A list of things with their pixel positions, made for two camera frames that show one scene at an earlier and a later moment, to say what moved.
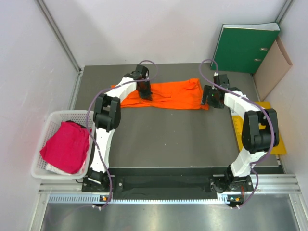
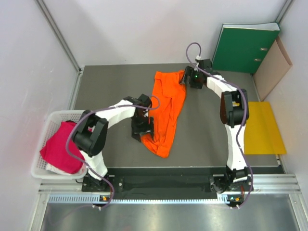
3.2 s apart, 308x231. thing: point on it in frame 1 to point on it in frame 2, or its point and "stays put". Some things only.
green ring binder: [243, 47] stays put
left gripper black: [146, 95] to [147, 128]
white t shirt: [49, 167] stays put
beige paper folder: [273, 70] stays put
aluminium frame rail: [56, 29] stays put
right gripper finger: [206, 94] to [188, 73]
